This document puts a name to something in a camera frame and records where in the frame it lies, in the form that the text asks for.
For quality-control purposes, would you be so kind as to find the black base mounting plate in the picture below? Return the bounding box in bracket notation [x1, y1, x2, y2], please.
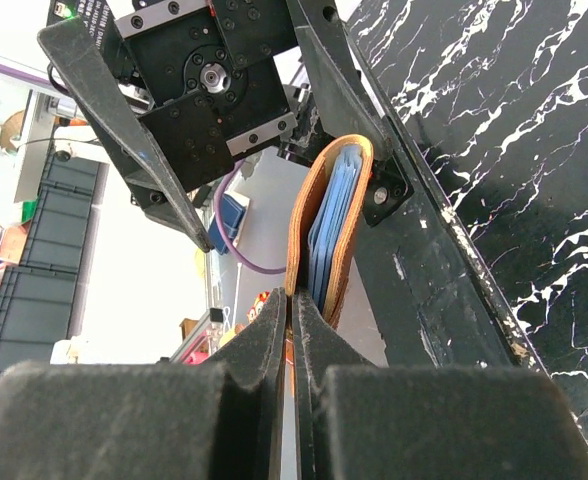
[341, 26, 545, 372]

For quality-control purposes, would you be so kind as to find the brown leather card holder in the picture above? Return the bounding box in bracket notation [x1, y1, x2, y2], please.
[285, 134, 374, 327]

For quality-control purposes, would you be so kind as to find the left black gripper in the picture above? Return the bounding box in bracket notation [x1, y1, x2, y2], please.
[37, 0, 392, 253]

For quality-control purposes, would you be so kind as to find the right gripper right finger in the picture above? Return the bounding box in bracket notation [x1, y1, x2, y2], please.
[291, 291, 588, 479]

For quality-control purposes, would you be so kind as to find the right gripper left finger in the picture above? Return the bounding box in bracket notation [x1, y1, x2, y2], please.
[0, 289, 288, 479]

